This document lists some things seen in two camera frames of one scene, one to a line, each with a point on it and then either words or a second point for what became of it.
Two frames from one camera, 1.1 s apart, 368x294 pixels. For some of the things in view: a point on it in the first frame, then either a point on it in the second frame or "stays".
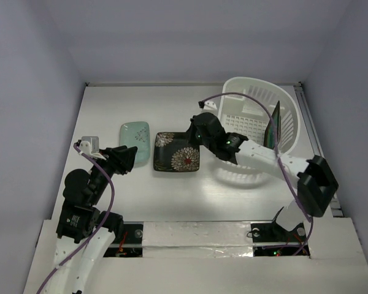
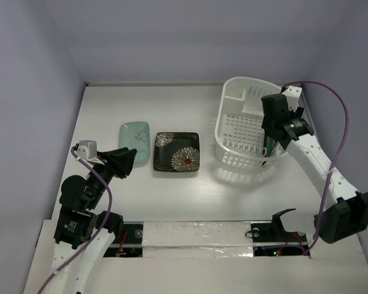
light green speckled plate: [137, 134] stays
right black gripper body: [195, 131] -> [272, 131]
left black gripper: [121, 157] stays
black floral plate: [175, 152] stays
